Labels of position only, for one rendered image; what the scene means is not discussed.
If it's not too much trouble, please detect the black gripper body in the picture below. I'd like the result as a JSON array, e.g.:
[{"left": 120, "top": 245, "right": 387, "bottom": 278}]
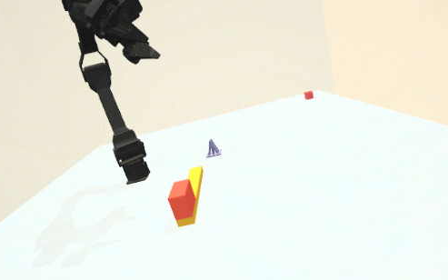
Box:
[{"left": 84, "top": 0, "right": 140, "bottom": 65}]

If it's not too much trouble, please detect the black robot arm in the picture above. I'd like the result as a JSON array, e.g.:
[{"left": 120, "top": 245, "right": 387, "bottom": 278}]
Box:
[{"left": 61, "top": 0, "right": 150, "bottom": 185}]

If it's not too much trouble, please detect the small red cube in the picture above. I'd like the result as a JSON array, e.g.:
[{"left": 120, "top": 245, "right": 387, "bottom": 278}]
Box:
[{"left": 304, "top": 91, "right": 314, "bottom": 100}]

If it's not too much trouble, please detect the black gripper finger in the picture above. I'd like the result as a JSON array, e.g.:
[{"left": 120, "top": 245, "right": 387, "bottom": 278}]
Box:
[
  {"left": 128, "top": 42, "right": 161, "bottom": 61},
  {"left": 102, "top": 4, "right": 149, "bottom": 43}
]

